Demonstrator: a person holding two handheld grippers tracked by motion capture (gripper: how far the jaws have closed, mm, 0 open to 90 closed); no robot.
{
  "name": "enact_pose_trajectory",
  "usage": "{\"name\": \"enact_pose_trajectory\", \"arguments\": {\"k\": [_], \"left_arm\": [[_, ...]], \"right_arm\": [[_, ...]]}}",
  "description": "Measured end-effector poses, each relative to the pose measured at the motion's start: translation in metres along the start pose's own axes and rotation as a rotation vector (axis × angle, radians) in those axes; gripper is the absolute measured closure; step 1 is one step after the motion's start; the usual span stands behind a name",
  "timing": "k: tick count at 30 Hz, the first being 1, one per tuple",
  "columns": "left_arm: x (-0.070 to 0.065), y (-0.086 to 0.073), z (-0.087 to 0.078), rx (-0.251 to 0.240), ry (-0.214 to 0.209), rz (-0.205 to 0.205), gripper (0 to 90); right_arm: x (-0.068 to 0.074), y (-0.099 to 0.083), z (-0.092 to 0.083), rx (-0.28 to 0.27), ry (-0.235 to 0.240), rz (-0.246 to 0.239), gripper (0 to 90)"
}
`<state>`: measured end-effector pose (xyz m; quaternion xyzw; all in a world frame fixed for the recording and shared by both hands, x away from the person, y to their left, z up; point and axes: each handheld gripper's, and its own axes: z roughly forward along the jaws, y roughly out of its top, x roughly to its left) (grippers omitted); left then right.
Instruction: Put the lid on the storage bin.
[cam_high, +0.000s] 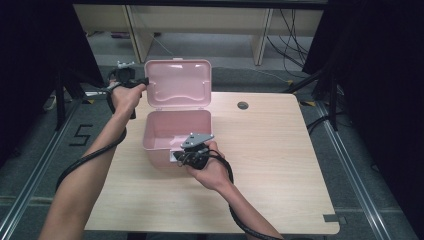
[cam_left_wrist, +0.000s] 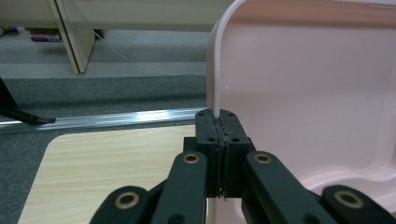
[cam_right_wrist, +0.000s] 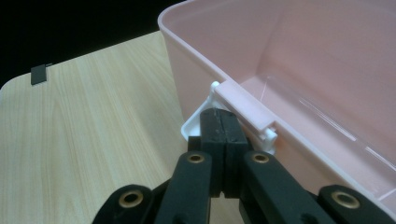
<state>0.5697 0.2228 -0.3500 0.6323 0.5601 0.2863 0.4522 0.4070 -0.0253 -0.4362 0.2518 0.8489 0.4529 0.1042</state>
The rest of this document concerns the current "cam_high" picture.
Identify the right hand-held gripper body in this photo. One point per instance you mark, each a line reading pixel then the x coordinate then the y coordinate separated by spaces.
pixel 196 150

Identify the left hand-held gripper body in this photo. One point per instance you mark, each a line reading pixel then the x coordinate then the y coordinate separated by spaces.
pixel 124 75

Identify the pink plastic storage box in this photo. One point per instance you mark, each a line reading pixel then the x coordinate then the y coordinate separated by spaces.
pixel 178 100

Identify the person's left hand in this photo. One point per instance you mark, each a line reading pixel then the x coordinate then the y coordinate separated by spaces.
pixel 126 98

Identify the person's right hand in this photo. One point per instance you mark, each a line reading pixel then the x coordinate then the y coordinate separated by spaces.
pixel 213 173

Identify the black metal stand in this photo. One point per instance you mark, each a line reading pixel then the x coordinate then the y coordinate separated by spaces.
pixel 333 100
pixel 60 100

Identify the light wooden cabinet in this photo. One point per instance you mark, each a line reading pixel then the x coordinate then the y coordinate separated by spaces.
pixel 200 20

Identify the aluminium floor rail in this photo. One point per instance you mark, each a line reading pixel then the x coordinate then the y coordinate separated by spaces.
pixel 40 160
pixel 353 173

